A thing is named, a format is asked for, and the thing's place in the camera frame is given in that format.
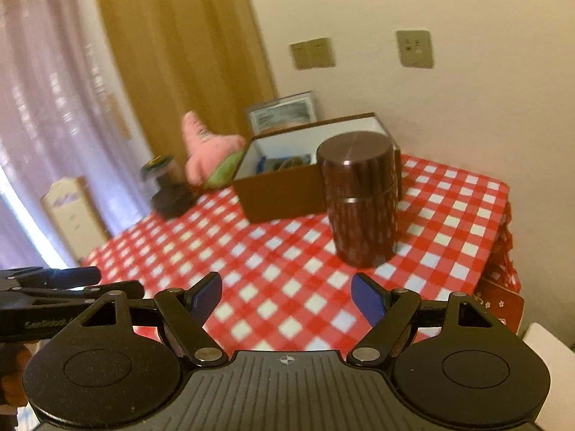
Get clear picture frame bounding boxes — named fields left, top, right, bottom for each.
left=245, top=91, right=318, bottom=138

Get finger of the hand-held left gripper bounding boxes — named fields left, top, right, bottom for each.
left=0, top=266, right=102, bottom=289
left=18, top=280, right=145, bottom=302

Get white wooden chair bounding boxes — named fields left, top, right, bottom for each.
left=41, top=176, right=111, bottom=266

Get sheer lilac curtain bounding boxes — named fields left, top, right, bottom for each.
left=0, top=0, right=153, bottom=271

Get beige wall outlet plate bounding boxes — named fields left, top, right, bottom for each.
left=396, top=31, right=433, bottom=69

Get wooden door panel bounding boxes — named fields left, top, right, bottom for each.
left=90, top=0, right=277, bottom=180

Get red paper bag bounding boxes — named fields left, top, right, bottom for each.
left=476, top=276, right=526, bottom=338

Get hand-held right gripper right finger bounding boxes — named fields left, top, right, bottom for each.
left=350, top=272, right=504, bottom=366

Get beige wall socket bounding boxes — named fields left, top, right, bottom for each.
left=290, top=41, right=315, bottom=71
left=313, top=38, right=336, bottom=68

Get glass jar with dark base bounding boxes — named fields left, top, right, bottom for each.
left=140, top=155, right=193, bottom=220

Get red white checkered tablecloth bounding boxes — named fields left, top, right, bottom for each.
left=83, top=153, right=524, bottom=353

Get white stool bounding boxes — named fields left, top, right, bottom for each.
left=523, top=322, right=575, bottom=356

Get brown cardboard box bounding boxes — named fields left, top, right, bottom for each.
left=231, top=112, right=402, bottom=224

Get pink starfish plush toy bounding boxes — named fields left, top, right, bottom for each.
left=181, top=111, right=247, bottom=190

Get brown cylindrical canister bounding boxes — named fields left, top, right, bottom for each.
left=317, top=131, right=399, bottom=267

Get person's left hand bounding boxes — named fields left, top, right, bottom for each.
left=0, top=341, right=33, bottom=414

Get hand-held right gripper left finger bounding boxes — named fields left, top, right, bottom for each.
left=83, top=272, right=227, bottom=366

